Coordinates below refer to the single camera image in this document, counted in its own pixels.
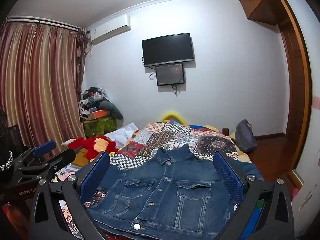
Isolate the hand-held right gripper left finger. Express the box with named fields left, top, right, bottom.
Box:
left=29, top=151, right=112, bottom=240

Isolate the white air conditioner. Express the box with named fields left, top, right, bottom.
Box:
left=87, top=14, right=131, bottom=44

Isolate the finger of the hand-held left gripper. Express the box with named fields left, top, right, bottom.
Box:
left=21, top=150, right=76, bottom=181
left=15, top=140, right=57, bottom=167

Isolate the white bed sheet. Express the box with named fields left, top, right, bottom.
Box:
left=105, top=123, right=139, bottom=148

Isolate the striped red curtain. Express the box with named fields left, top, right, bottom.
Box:
left=0, top=21, right=87, bottom=160

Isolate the yellow headboard hoop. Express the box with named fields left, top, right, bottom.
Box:
left=159, top=110, right=188, bottom=125

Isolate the small black wall monitor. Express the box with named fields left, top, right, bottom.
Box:
left=155, top=63, right=185, bottom=86

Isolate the curtain rod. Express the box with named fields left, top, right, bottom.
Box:
left=6, top=16, right=88, bottom=33

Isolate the grey backpack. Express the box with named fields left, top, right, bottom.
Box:
left=235, top=119, right=258, bottom=153

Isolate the wooden overhead cabinet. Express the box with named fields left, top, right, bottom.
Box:
left=239, top=0, right=284, bottom=26

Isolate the orange box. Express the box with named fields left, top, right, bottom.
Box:
left=89, top=109, right=107, bottom=120

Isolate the blue denim jacket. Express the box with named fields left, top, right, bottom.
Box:
left=87, top=144, right=264, bottom=240

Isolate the pile of clothes and clutter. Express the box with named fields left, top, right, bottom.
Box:
left=79, top=85, right=124, bottom=121

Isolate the green patterned box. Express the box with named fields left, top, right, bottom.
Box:
left=82, top=116, right=118, bottom=137

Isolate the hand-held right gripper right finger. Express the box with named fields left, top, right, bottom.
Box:
left=212, top=151, right=295, bottom=240

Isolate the black wall television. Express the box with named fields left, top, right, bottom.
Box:
left=142, top=32, right=195, bottom=67

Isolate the red plush toy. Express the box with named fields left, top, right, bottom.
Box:
left=67, top=135, right=119, bottom=162

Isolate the patchwork quilt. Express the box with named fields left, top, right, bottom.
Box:
left=54, top=121, right=250, bottom=240

